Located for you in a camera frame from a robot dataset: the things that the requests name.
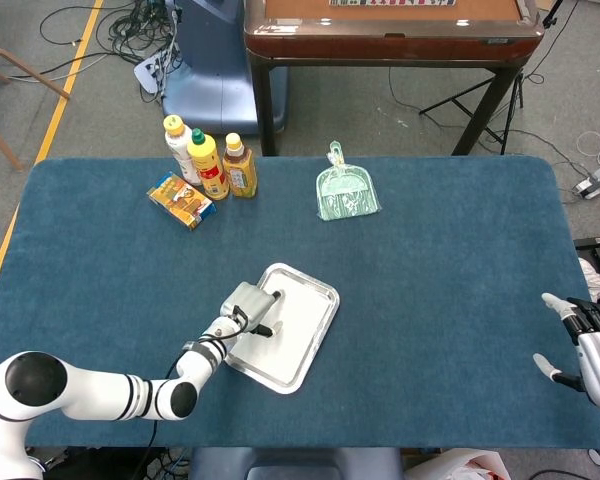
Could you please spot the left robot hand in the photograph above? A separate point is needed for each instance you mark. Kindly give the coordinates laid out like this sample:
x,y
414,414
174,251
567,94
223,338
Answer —
x,y
250,302

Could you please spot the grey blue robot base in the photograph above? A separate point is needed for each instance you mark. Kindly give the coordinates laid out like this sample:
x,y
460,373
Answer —
x,y
290,465

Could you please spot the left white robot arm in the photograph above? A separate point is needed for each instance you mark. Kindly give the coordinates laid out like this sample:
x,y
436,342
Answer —
x,y
95,390

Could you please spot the stainless steel tray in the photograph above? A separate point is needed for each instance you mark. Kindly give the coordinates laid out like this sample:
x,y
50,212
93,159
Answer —
x,y
275,384

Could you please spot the white cloth bundle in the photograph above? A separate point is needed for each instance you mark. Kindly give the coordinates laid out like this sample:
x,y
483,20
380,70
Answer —
x,y
592,280

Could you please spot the blue yellow snack box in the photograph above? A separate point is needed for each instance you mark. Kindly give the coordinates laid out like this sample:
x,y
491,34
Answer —
x,y
182,200

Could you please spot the amber tea bottle yellow cap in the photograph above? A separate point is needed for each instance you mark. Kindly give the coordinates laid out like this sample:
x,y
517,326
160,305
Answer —
x,y
240,172

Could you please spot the green dustpan in plastic bag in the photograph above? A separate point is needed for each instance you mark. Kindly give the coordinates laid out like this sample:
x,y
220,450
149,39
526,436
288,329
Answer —
x,y
345,195

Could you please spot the yellow bottle green cap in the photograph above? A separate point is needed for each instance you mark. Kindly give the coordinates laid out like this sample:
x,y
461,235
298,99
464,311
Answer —
x,y
207,165

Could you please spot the white bottle yellow cap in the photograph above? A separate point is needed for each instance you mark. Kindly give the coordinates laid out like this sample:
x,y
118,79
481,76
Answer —
x,y
180,150

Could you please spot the white plastic bag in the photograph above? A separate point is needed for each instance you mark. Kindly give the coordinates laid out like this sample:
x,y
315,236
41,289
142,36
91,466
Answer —
x,y
455,467

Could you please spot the blue table cloth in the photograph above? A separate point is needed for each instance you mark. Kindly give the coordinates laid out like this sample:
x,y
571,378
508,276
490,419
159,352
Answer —
x,y
430,275

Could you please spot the white power strip with plugs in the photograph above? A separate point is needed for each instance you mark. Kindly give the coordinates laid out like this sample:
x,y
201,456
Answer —
x,y
597,182

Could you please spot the black tripod stand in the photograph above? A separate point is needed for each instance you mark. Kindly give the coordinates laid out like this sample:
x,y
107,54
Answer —
x,y
519,92

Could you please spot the brown mahjong table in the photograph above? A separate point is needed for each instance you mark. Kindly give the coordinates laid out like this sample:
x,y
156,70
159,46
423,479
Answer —
x,y
390,45

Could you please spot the wooden chair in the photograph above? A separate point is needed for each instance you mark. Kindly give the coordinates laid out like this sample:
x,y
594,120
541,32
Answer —
x,y
30,75

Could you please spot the face-up mahjong tile row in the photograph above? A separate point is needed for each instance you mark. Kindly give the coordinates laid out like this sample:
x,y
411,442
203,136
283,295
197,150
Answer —
x,y
390,2

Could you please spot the blue machine pedestal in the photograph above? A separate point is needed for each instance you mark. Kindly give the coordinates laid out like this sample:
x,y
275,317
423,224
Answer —
x,y
215,75

